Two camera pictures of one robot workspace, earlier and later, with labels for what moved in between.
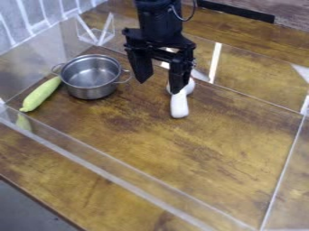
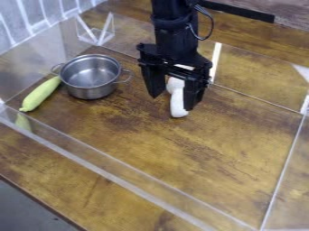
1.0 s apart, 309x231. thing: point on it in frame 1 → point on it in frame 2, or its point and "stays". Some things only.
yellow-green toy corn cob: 34,98 stays
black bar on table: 237,12 stays
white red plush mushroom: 180,100 stays
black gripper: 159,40 → 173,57
